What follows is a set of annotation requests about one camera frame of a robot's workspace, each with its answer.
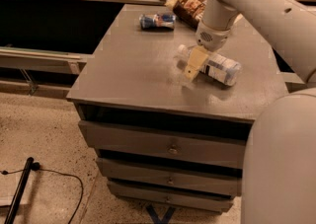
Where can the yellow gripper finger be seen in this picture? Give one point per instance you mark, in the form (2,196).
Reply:
(197,57)

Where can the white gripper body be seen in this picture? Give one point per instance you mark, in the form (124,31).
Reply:
(212,39)

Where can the blue plastic water bottle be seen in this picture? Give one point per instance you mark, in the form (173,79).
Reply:
(217,67)

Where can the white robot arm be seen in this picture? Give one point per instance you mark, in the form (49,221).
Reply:
(279,168)

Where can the brown yellow chip bag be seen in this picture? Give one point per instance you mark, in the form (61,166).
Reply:
(189,6)

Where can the blue energy drink can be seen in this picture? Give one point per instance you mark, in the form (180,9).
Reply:
(157,21)

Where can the grey drawer cabinet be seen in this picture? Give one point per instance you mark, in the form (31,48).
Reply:
(135,79)

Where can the top grey drawer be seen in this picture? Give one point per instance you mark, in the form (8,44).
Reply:
(164,144)

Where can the grey drawer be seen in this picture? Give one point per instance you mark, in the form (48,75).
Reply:
(169,177)
(164,144)
(171,196)

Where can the middle grey drawer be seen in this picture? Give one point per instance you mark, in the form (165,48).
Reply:
(169,177)

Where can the bottom grey drawer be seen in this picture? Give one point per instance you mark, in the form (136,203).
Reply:
(171,196)

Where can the black pole on floor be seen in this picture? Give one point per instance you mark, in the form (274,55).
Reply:
(14,206)

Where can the low metal rail shelf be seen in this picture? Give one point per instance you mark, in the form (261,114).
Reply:
(18,64)

